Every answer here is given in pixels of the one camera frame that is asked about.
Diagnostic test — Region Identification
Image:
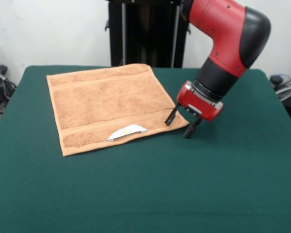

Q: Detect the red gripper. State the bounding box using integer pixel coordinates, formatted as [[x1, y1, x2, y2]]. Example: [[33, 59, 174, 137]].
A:
[[164, 80, 224, 139]]

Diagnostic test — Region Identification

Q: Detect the tan terry towel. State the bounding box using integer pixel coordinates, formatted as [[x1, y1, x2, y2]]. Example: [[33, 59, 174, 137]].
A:
[[46, 63, 190, 157]]

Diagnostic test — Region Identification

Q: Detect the dark green table cloth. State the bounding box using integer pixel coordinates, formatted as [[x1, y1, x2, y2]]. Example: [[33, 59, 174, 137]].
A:
[[0, 65, 291, 233]]

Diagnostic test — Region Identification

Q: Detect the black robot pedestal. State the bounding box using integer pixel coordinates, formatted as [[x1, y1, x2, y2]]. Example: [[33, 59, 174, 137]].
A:
[[104, 0, 193, 68]]

